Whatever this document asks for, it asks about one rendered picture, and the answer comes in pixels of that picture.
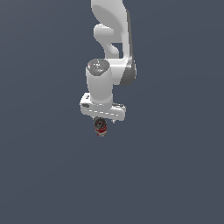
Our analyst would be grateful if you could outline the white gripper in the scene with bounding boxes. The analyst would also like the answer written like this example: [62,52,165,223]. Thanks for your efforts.
[79,92,127,124]

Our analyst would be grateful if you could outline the red and black can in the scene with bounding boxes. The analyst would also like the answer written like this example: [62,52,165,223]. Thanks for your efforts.
[94,116,109,137]

